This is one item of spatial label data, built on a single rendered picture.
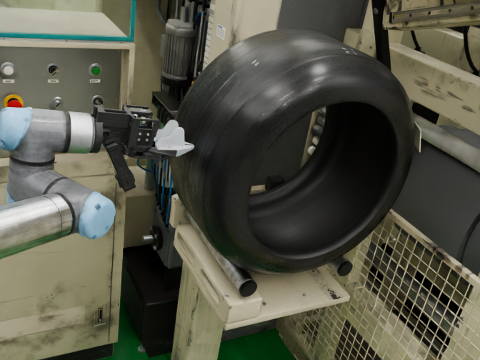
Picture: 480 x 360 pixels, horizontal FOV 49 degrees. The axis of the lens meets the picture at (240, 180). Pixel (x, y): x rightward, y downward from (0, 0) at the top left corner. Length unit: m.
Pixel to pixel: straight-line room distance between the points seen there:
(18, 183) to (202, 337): 1.05
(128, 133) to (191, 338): 1.00
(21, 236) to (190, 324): 1.07
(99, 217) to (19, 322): 1.19
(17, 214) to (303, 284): 0.85
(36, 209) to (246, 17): 0.74
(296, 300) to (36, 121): 0.79
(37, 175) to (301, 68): 0.52
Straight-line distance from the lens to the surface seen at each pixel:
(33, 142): 0.97
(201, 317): 1.81
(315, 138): 1.75
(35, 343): 2.13
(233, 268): 1.27
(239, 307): 1.27
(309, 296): 1.43
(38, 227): 0.85
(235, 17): 1.35
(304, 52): 1.09
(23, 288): 1.96
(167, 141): 1.05
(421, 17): 1.40
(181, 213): 1.48
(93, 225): 0.90
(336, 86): 1.07
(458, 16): 1.33
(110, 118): 1.00
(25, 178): 0.99
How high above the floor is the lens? 1.68
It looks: 27 degrees down
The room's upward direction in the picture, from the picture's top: 10 degrees clockwise
